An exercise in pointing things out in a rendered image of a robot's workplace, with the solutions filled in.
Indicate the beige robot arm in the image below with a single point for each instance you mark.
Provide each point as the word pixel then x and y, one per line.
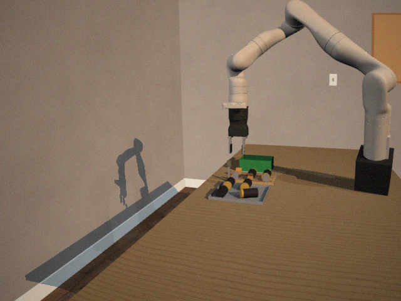
pixel 378 80

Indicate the black cylinder with yellow end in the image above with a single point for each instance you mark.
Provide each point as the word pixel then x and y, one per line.
pixel 246 183
pixel 267 171
pixel 252 171
pixel 229 182
pixel 222 191
pixel 249 193

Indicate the green open-top box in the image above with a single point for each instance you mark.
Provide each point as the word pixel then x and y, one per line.
pixel 259 163

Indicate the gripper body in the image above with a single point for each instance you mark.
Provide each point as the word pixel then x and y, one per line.
pixel 238 114

